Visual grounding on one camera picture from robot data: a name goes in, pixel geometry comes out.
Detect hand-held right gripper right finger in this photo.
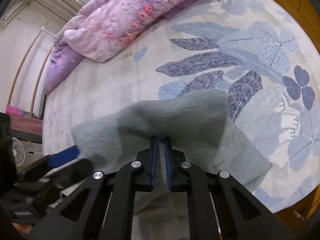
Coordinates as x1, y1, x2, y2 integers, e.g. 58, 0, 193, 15
164, 136, 293, 240

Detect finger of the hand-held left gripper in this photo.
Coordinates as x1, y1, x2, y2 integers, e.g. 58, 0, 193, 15
20, 145, 81, 178
45, 158, 94, 189

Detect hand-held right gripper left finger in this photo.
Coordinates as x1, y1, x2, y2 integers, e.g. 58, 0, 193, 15
27, 136, 158, 240

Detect grey hoodie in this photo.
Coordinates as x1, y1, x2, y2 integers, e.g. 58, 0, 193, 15
71, 89, 273, 240

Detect white standing fan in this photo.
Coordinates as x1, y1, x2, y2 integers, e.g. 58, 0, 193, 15
11, 137, 26, 167

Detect pink towel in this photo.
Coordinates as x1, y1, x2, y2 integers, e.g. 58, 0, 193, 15
5, 105, 43, 137

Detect bed with floral sheet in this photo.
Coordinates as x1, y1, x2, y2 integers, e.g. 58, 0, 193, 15
42, 0, 320, 214

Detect purple floral quilt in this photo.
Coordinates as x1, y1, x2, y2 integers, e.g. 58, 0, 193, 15
44, 0, 215, 94

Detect beige striped curtain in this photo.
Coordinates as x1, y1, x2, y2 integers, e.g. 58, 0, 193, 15
24, 0, 85, 22

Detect wooden bed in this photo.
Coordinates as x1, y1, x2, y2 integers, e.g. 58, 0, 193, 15
42, 0, 320, 240

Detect wooden wall bar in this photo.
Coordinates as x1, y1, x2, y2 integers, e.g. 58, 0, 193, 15
29, 42, 56, 118
7, 21, 48, 106

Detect white bar post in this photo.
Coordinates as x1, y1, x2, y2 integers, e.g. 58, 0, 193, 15
41, 27, 57, 40

